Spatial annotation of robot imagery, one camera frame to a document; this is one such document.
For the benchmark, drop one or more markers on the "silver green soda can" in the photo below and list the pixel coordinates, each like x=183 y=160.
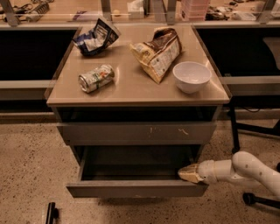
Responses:
x=96 y=78

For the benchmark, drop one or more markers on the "grey drawer cabinet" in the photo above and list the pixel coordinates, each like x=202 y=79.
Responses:
x=132 y=96

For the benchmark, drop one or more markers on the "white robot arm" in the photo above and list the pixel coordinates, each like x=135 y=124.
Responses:
x=243 y=169

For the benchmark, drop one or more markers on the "black chair base caster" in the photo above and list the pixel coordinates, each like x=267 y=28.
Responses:
x=251 y=199

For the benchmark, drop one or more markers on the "white bowl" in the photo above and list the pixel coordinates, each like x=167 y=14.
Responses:
x=190 y=77

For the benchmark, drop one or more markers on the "grey top drawer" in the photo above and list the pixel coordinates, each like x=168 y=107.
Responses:
x=136 y=133

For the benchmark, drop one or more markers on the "white tissue box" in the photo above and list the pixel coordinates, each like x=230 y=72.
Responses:
x=136 y=9

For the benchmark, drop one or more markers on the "blue white chip bag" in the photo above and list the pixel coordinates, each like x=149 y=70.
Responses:
x=96 y=40

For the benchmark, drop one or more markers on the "black object on floor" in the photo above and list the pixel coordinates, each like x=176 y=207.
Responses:
x=52 y=213

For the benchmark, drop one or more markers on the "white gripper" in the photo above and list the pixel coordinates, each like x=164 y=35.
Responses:
x=207 y=172

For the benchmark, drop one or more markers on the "brown yellow chip bag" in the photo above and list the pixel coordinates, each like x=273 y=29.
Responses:
x=156 y=56

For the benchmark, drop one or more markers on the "grey drawer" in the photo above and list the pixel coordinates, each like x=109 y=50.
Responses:
x=136 y=133
x=134 y=172

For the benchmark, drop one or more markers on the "pink stacked bins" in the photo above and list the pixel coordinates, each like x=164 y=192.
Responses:
x=194 y=10

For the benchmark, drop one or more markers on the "black table leg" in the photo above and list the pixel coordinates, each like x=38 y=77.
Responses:
x=236 y=143

